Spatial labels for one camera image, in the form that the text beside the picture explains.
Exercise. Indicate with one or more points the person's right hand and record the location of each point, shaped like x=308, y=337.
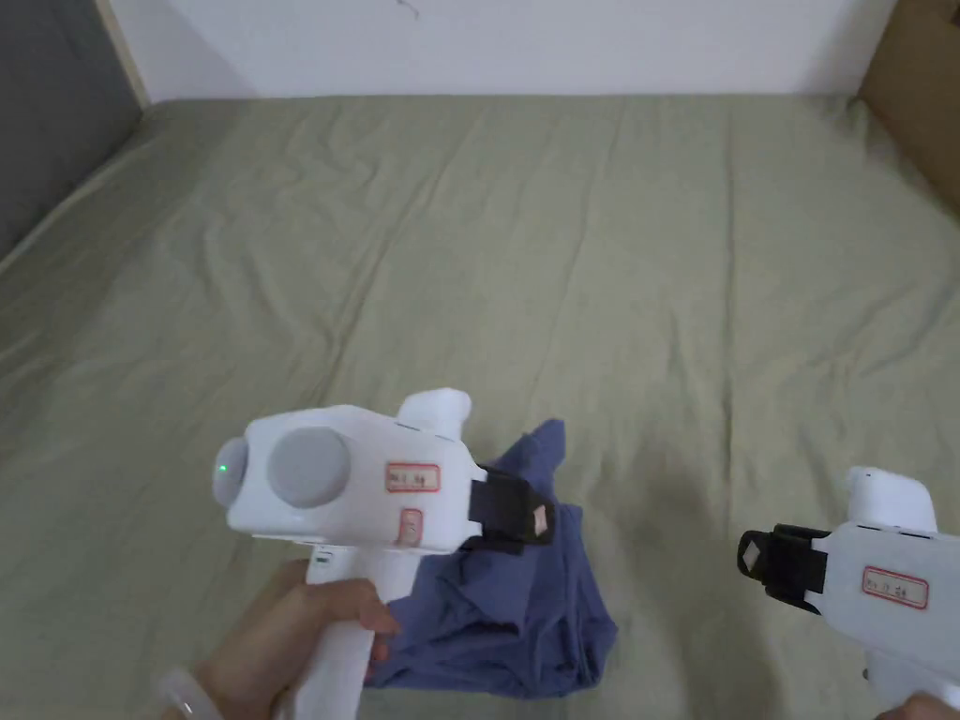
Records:
x=926, y=709

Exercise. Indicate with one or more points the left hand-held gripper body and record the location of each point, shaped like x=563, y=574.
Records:
x=352, y=487

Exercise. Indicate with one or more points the brown cardboard carton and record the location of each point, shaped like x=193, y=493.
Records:
x=919, y=97

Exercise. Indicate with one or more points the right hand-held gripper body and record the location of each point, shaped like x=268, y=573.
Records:
x=900, y=570

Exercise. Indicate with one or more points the dark blue shirt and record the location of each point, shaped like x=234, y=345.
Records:
x=517, y=622

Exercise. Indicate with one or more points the person's left hand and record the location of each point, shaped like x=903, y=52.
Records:
x=262, y=645

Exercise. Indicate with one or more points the bed with pale green sheet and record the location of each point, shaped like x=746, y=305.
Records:
x=600, y=300

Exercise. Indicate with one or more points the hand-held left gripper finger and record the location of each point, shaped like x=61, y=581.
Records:
x=538, y=520

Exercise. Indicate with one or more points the grey padded headboard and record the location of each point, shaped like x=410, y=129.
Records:
x=52, y=112

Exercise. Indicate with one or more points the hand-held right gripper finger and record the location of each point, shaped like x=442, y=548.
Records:
x=754, y=556

